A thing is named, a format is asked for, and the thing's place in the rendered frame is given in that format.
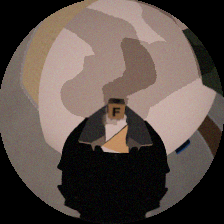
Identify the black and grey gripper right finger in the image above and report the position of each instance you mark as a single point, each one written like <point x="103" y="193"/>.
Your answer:
<point x="141" y="134"/>

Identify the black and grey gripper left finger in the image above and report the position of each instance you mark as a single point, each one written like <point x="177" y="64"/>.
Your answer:
<point x="89" y="133"/>

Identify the tan flat mat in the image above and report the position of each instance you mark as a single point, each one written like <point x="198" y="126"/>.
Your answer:
<point x="118" y="141"/>

